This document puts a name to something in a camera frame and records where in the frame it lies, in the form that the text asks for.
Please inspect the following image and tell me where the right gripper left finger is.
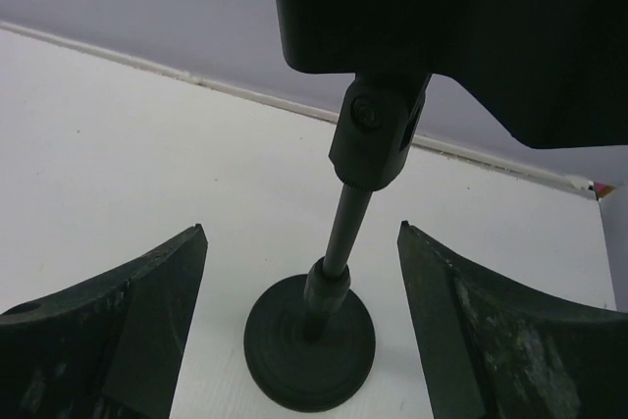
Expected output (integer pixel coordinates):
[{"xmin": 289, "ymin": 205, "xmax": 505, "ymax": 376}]
[{"xmin": 1, "ymin": 225, "xmax": 208, "ymax": 418}]

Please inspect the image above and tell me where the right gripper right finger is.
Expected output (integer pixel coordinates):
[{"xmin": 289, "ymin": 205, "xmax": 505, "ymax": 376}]
[{"xmin": 397, "ymin": 223, "xmax": 627, "ymax": 418}]

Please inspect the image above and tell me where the black round-base clip stand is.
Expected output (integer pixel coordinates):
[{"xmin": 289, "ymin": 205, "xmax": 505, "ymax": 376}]
[{"xmin": 243, "ymin": 0, "xmax": 627, "ymax": 412}]

